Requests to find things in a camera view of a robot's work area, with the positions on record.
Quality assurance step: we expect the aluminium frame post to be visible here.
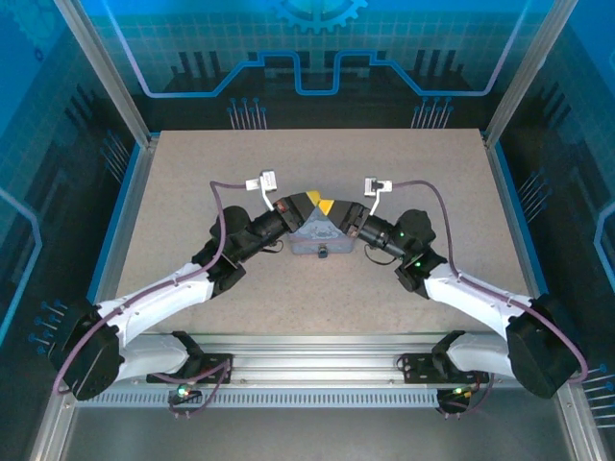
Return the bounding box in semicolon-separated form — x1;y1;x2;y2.
52;0;160;146
483;0;578;146

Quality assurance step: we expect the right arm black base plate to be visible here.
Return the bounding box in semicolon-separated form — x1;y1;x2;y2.
400;352;491;385

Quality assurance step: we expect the aluminium side rail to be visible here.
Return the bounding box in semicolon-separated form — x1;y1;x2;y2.
90;133;160;308
481;132;552;302

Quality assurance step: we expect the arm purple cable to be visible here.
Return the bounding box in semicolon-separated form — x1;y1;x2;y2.
391;179;590;420
50;180;247;420

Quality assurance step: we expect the grey metal sheet tray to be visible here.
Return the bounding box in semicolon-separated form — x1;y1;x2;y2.
28;378;609;461

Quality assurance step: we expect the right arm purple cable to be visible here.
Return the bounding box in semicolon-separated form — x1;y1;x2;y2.
391;179;590;420

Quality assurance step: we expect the aluminium front frame rail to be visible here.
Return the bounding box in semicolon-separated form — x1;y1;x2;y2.
114;330;525;386

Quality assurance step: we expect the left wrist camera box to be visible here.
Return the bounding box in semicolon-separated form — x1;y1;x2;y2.
244;168;281;194

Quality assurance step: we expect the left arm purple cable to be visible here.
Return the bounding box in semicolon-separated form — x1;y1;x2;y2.
50;180;247;420

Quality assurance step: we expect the slotted grey cable duct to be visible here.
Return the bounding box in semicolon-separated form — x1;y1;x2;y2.
75;389;446;409

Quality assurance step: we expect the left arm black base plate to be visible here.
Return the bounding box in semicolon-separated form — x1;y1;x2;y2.
145;352;235;385

